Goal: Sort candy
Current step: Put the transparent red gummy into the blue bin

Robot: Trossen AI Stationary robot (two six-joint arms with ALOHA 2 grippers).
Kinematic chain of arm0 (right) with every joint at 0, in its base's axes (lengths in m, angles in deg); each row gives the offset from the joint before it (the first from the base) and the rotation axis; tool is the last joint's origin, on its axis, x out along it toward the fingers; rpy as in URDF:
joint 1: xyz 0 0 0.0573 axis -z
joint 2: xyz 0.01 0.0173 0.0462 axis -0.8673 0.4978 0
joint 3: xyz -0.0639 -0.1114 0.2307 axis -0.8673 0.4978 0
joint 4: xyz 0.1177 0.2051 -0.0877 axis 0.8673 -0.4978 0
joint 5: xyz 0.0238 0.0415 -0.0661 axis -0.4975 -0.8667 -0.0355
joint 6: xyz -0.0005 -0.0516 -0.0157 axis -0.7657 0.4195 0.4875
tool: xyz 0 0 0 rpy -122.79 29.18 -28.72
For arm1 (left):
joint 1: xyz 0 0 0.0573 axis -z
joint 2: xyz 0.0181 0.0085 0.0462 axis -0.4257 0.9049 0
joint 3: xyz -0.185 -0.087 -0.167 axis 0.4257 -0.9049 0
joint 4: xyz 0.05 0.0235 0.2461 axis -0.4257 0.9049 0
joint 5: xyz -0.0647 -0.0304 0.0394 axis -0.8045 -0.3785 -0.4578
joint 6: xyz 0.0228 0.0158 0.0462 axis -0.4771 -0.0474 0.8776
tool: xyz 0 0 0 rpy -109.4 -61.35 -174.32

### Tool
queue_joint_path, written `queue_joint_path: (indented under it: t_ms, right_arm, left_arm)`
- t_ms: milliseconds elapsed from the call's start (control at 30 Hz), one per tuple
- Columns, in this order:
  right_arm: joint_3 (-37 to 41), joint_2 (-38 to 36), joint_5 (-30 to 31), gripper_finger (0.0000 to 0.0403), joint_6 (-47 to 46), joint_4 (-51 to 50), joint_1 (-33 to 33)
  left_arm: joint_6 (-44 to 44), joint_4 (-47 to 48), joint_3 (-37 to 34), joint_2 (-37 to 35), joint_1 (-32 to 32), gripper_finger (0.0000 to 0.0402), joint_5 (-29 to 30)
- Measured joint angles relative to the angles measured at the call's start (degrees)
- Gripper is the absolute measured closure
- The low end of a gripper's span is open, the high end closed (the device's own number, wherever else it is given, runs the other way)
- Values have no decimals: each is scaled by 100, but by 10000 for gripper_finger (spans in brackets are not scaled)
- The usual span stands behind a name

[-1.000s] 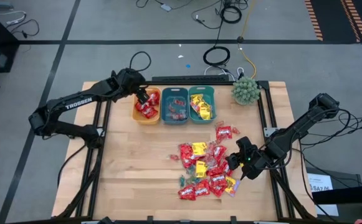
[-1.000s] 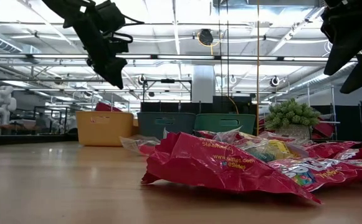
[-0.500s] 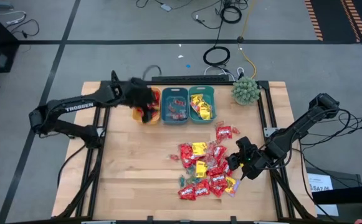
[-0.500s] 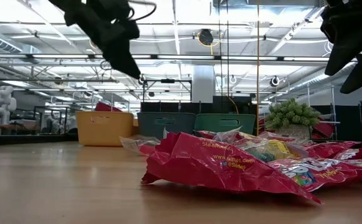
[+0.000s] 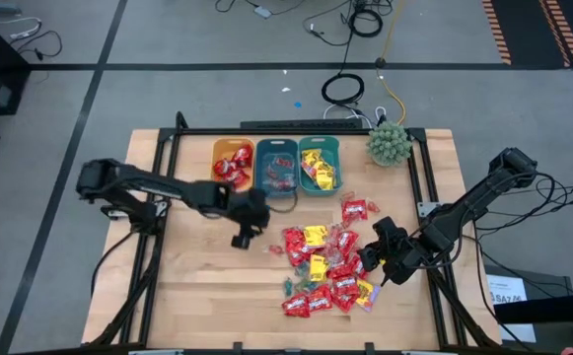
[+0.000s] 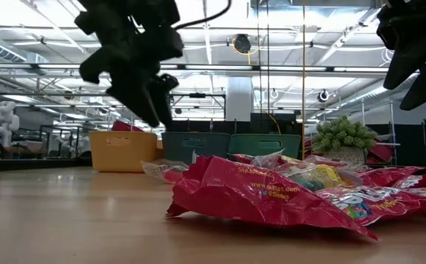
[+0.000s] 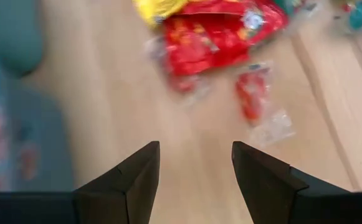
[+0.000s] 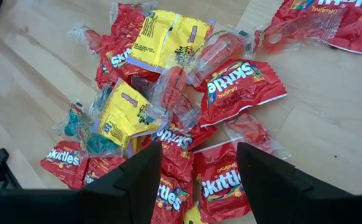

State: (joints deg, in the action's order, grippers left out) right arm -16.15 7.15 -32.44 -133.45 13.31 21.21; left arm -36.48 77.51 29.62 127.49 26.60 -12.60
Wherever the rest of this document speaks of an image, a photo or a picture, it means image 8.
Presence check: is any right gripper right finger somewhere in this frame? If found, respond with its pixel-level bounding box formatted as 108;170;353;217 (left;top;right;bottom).
236;141;362;224

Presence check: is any clear teal fish candy pack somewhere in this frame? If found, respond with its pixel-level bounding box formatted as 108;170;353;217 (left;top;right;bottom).
88;84;115;118
80;131;124;157
53;103;87;138

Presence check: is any yellow Sour Patch candy pack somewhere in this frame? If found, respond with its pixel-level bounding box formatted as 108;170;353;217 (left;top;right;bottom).
126;9;216;75
183;203;207;224
92;78;169;151

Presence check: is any black table edge clamp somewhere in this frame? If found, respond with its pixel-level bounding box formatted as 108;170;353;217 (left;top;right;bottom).
0;147;11;182

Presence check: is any clear red fish candy pack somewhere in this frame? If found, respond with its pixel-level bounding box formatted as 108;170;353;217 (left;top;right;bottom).
151;66;202;129
186;30;254;88
223;113;292;160
251;8;347;54
67;26;103;56

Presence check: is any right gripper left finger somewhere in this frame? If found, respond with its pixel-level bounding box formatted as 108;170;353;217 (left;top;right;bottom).
0;141;164;224

